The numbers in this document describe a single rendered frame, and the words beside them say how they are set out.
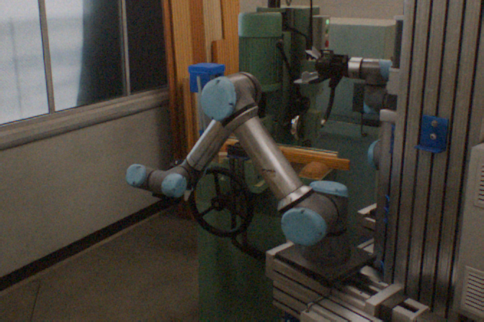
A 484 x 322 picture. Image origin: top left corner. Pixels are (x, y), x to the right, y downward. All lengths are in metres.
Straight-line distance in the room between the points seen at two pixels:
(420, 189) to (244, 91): 0.57
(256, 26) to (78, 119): 1.54
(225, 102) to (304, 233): 0.42
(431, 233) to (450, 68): 0.47
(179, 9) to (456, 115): 2.57
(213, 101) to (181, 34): 2.28
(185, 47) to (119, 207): 1.16
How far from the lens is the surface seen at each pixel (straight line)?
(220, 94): 1.54
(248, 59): 2.25
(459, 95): 1.55
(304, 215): 1.51
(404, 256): 1.76
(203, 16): 4.05
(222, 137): 1.78
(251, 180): 2.16
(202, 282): 2.61
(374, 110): 2.03
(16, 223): 3.30
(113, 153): 3.67
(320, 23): 2.49
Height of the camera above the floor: 1.63
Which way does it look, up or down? 16 degrees down
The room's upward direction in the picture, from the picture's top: straight up
